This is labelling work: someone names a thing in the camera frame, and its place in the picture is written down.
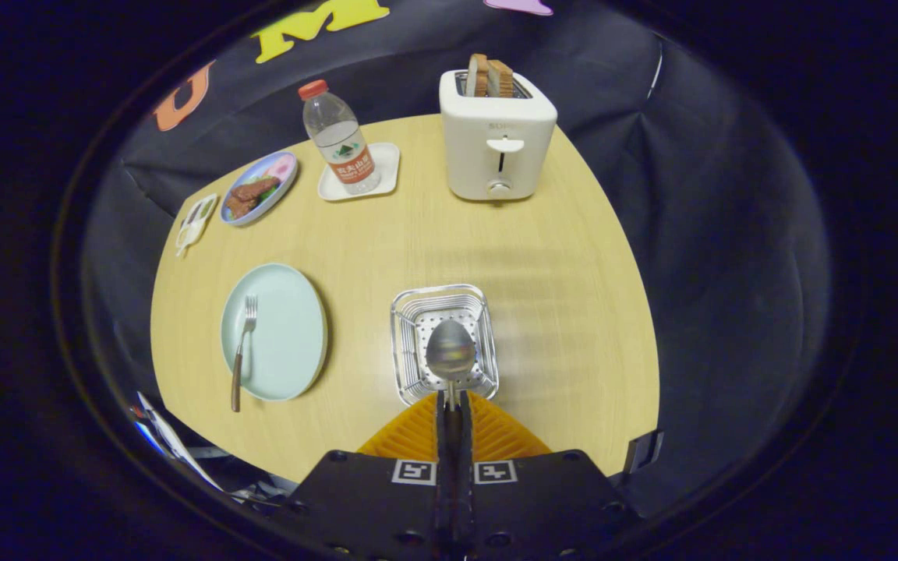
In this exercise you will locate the light green plate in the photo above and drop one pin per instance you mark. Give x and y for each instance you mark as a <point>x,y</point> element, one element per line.
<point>285,335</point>

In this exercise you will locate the white toaster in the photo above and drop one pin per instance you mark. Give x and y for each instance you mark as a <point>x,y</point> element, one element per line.
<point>496,117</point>

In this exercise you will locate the metal spoon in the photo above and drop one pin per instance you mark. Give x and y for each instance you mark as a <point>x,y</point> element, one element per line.
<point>450,351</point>

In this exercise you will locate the toast bread slice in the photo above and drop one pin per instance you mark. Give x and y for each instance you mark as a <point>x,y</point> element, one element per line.
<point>500,78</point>
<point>477,76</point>

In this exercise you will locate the white square coaster tray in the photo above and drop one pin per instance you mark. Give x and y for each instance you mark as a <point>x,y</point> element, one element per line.
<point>387,167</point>

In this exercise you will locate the clear red-capped water bottle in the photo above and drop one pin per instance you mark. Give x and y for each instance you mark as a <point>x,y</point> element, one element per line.
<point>340,144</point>

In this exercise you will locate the brown meat pieces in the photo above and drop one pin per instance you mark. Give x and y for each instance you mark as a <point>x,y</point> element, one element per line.
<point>250,193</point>

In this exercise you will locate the black table clamp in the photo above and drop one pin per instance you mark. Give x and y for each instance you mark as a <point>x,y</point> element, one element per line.
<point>644,450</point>

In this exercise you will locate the small white divided dish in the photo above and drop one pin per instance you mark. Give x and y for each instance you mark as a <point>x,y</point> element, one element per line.
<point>196,222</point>

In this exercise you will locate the blue printed plate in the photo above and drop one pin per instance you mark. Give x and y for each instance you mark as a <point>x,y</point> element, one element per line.
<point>281,165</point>

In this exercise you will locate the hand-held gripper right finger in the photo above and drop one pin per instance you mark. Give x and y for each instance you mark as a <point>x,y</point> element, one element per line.
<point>535,506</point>

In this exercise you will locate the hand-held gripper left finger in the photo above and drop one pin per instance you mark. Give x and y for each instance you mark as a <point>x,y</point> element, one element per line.
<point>387,506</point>

